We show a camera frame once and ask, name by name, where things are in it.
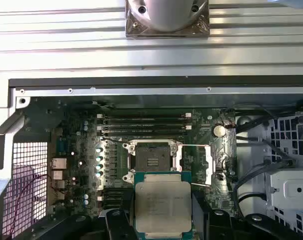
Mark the green motherboard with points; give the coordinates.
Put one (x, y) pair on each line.
(204, 200)

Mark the CPU socket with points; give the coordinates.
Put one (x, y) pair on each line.
(152, 160)

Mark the RAM slot white clips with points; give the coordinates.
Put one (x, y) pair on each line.
(112, 197)
(141, 127)
(141, 116)

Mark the silver blue capacitor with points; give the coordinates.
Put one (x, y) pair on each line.
(99, 150)
(99, 159)
(100, 174)
(99, 167)

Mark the square brown base plate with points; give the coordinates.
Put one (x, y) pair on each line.
(131, 32)

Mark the perforated metal drive cage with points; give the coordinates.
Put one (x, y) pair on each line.
(291, 180)

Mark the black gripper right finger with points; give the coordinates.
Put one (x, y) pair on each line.
(220, 225)

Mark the silver rear port housing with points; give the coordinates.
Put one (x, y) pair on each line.
(59, 190)
(59, 163)
(58, 175)

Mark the open PC case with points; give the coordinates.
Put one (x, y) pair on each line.
(141, 91)

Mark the round silver coin battery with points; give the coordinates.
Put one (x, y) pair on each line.
(219, 130)

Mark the metal socket cover frame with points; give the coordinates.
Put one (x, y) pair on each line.
(208, 162)

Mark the silver CPU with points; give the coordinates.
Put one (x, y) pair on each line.
(162, 200)

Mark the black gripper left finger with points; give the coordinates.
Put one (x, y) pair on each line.
(116, 225)

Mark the thin metal locking lever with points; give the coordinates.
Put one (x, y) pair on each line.
(114, 140)

